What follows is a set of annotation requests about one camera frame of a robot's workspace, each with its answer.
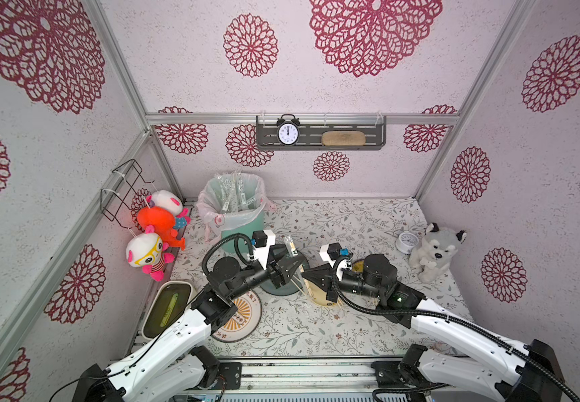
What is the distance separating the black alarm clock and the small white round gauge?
1.93 feet

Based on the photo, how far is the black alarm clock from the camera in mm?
911

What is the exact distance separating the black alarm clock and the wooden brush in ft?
0.34

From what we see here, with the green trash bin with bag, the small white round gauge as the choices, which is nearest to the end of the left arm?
the green trash bin with bag

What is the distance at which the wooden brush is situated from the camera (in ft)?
3.00

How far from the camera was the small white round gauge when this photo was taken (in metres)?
1.02

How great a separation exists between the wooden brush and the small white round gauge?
426 millimetres
